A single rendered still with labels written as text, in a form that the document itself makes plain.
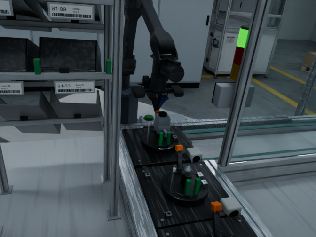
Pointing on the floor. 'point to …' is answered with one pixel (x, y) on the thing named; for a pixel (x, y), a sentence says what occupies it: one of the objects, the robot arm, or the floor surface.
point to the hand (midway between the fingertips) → (156, 104)
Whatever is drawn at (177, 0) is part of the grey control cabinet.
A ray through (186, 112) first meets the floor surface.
